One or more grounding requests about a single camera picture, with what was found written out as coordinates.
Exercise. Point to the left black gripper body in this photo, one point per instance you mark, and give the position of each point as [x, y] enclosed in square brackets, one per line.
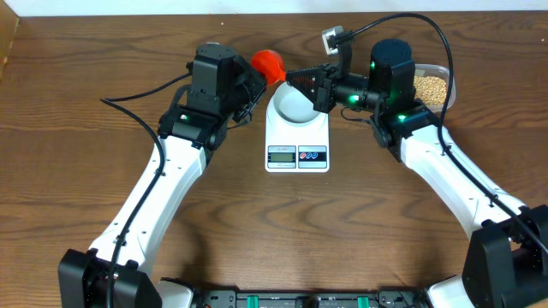
[245, 92]

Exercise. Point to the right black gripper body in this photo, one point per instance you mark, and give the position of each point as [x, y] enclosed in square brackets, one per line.
[350, 90]

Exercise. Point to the red measuring scoop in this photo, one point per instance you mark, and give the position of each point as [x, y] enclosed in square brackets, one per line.
[270, 64]

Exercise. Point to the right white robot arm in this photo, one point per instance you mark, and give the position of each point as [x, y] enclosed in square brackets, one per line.
[506, 262]

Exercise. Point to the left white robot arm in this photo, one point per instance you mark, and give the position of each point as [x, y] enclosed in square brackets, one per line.
[117, 267]

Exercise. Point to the grey round bowl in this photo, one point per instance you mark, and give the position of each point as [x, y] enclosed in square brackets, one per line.
[291, 105]

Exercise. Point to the white digital kitchen scale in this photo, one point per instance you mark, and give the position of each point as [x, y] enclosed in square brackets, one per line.
[296, 148]

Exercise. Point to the clear plastic container of soybeans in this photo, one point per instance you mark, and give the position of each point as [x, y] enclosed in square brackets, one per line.
[431, 84]

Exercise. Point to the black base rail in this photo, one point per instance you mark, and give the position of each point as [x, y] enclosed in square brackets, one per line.
[240, 299]

